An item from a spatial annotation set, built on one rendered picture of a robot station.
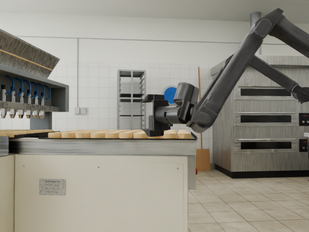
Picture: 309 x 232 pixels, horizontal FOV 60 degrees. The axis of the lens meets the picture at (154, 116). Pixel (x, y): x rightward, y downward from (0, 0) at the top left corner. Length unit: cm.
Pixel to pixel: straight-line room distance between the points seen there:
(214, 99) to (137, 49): 467
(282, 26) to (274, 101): 393
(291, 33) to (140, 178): 74
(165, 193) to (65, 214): 40
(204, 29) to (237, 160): 272
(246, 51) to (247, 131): 381
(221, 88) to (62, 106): 103
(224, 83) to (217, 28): 503
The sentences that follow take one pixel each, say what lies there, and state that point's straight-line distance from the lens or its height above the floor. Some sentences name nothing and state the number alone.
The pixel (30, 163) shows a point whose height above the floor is 80.
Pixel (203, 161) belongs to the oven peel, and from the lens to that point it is 526.
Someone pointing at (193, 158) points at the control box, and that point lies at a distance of 107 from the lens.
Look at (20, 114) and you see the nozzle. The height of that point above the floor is 100.
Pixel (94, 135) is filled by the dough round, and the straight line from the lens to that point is 105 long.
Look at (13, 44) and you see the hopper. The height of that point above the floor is 129.
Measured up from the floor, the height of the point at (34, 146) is 87.
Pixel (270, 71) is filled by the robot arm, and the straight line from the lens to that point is 148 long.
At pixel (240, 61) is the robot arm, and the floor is 116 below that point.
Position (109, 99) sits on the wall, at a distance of 530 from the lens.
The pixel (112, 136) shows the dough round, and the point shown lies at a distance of 104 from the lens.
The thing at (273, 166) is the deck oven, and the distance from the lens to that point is 497.
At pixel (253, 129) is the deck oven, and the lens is 475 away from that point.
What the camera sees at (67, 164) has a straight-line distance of 112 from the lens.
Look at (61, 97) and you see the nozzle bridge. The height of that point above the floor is 110.
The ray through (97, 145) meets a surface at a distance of 108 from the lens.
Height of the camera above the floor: 97
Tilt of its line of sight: 1 degrees up
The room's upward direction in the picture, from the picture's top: straight up
